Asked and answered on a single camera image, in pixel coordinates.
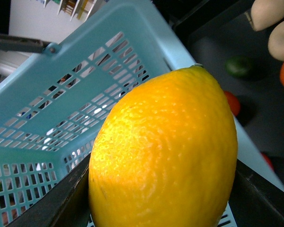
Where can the white pear left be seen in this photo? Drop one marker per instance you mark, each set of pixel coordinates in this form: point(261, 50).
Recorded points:
point(265, 13)

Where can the red pomegranate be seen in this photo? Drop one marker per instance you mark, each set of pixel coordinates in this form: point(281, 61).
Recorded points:
point(268, 161)

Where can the white pear front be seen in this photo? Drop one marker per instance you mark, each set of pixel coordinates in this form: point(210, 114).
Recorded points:
point(276, 42)

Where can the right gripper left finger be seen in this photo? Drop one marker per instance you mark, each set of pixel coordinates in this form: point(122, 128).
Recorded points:
point(65, 205)

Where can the teal plastic shopping basket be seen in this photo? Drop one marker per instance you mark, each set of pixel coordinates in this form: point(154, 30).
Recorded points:
point(53, 105)

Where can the orange persimmon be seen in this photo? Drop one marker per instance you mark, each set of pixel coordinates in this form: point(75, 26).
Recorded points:
point(233, 103)

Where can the dark green avocado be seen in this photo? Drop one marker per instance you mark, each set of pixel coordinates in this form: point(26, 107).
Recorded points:
point(239, 66)

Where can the grey basket handle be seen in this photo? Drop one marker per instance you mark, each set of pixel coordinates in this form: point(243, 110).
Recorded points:
point(21, 44)

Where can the white pear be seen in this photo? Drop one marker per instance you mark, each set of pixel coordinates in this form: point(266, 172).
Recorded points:
point(265, 13)
point(276, 42)

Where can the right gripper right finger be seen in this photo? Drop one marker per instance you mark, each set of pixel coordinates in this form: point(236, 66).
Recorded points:
point(254, 201)

